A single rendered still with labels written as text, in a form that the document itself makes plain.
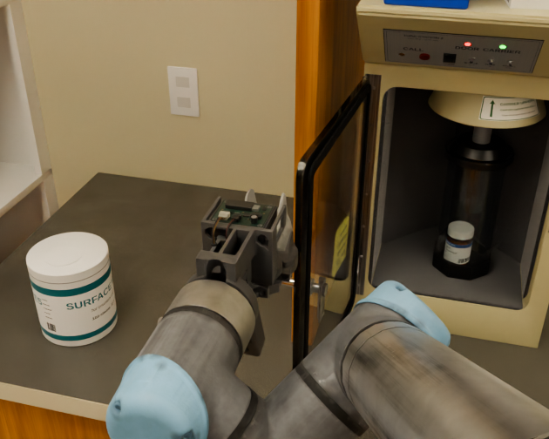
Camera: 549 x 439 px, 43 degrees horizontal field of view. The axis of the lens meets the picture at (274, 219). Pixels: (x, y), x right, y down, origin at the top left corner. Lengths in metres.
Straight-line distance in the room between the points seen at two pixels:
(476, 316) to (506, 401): 0.88
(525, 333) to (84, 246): 0.74
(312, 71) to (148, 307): 0.56
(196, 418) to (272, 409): 0.07
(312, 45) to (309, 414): 0.53
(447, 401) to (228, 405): 0.22
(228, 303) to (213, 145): 1.08
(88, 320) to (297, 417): 0.69
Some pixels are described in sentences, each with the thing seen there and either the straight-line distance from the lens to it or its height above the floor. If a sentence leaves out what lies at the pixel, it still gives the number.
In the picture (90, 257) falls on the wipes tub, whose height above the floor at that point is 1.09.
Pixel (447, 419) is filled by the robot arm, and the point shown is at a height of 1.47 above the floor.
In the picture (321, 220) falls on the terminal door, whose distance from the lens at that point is 0.86.
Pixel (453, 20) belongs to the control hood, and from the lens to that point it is 0.88.
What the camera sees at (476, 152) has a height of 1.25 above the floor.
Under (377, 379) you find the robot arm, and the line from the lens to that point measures 0.44.
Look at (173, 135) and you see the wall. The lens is 1.67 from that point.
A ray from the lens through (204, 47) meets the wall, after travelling 1.56.
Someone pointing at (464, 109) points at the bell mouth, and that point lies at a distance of 1.07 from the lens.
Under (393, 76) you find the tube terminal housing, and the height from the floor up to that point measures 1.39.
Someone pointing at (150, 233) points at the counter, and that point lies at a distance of 1.50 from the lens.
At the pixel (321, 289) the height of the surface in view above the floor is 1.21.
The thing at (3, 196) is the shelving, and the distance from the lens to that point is 1.77.
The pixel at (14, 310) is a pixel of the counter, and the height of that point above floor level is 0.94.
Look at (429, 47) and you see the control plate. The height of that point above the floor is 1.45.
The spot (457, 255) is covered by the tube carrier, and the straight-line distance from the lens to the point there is 1.22.
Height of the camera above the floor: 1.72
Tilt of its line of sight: 31 degrees down
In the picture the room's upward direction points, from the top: straight up
